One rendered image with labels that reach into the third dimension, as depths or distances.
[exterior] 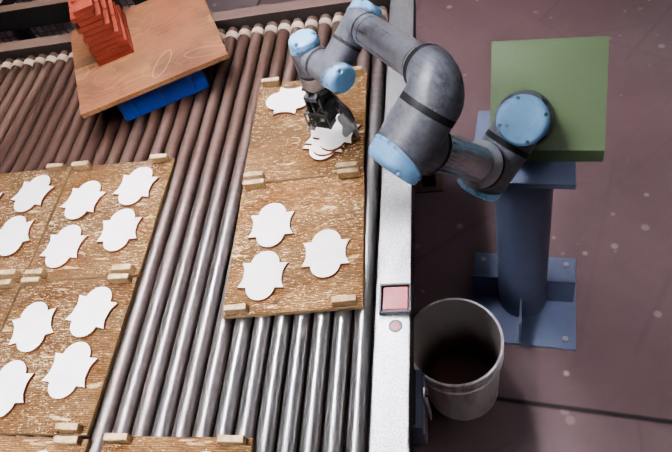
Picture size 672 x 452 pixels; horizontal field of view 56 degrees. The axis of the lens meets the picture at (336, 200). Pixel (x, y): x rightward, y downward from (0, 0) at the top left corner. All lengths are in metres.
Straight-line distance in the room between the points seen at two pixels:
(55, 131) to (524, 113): 1.57
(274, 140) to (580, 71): 0.86
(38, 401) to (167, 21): 1.31
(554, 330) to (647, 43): 1.63
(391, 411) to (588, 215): 1.58
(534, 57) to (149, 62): 1.21
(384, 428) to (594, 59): 1.04
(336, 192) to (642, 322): 1.30
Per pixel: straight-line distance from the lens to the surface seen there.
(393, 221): 1.64
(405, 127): 1.16
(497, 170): 1.51
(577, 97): 1.76
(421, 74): 1.18
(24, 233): 2.08
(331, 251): 1.59
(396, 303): 1.50
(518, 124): 1.53
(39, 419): 1.72
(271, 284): 1.58
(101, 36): 2.27
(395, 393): 1.43
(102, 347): 1.71
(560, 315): 2.51
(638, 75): 3.34
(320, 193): 1.72
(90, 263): 1.88
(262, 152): 1.88
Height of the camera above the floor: 2.23
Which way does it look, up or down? 50 degrees down
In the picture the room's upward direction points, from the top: 20 degrees counter-clockwise
